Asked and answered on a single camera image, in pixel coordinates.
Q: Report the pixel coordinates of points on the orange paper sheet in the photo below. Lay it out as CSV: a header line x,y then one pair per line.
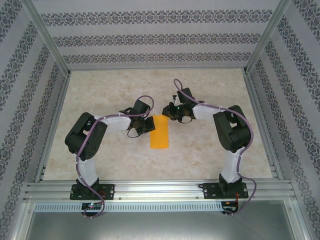
x,y
160,135

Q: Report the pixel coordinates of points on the grey metal panel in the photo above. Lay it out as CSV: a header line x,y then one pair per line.
x,y
160,227

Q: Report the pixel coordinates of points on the aluminium frame post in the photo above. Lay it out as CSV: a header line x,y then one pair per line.
x,y
47,37
267,35

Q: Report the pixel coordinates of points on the aluminium mounting rail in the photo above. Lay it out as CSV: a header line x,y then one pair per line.
x,y
160,190

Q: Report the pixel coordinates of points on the aluminium side rail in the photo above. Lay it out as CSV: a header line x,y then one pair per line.
x,y
53,125
262,125

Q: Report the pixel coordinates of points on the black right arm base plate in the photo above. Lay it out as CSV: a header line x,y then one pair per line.
x,y
211,191

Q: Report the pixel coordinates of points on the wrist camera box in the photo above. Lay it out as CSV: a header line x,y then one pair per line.
x,y
185,96
139,107

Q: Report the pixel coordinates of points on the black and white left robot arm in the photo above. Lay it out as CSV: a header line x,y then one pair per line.
x,y
85,135

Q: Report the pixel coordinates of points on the controller circuit board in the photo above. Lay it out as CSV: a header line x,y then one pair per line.
x,y
228,206
91,205

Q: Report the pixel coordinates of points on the left controller circuit board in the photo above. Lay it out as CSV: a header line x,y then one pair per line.
x,y
91,205

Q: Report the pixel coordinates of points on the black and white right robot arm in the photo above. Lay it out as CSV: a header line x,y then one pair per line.
x,y
232,130

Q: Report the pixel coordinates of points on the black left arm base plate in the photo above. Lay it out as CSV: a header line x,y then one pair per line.
x,y
108,191

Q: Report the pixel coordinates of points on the aluminium frame profile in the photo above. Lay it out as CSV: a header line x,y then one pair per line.
x,y
297,222
22,222

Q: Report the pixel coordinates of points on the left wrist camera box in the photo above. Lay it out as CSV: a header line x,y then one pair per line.
x,y
139,107

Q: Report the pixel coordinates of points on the right controller circuit board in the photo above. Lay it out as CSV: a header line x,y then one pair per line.
x,y
228,206

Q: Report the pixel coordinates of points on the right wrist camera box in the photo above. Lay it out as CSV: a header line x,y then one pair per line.
x,y
185,96

